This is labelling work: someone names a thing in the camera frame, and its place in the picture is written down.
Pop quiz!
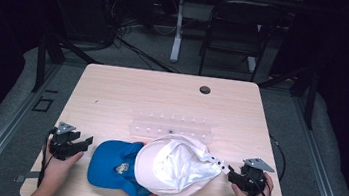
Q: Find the right hand-held gripper cable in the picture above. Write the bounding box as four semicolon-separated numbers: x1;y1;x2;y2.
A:
261;134;291;196

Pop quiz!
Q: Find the black table cable grommet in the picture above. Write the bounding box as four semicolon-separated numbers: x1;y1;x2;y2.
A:
198;84;212;96

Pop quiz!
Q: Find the white desk leg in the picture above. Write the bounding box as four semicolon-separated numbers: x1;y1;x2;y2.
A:
245;22;262;74
169;0;189;64

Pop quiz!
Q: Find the black folding chair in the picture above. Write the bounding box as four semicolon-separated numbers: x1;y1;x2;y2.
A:
195;0;285;86

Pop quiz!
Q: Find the white baseball cap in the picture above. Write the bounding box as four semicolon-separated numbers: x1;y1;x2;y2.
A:
130;129;235;196

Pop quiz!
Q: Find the blue baseball cap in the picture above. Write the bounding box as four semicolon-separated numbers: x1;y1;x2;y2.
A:
84;135;161;196

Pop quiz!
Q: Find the left hand-held gripper cable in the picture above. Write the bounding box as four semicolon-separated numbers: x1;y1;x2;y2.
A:
36;124;60;190

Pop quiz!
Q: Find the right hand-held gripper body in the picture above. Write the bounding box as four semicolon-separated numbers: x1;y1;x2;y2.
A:
237;156;278;196

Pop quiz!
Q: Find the black tape square outline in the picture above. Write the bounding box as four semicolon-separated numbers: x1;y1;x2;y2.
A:
31;94;56;114

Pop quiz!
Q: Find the grey tape strip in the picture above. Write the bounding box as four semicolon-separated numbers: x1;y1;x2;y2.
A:
13;168;41;186

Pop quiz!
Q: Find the hand-held gripper cable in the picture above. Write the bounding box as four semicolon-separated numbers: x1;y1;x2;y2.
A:
36;124;60;190
261;134;291;196

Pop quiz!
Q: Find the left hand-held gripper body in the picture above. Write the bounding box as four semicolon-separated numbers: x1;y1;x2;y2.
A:
47;120;78;162

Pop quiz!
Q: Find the clear acrylic peg rack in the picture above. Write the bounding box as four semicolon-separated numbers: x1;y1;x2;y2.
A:
127;107;217;148

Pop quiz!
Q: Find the bundle of black floor cables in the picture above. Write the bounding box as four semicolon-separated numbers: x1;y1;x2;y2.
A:
91;0;191;76

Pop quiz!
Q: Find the person's left hand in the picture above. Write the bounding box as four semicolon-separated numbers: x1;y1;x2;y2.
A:
37;146;85;196

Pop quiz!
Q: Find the black metal stand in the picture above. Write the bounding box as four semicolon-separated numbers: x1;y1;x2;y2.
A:
252;53;323;131
29;26;108;102

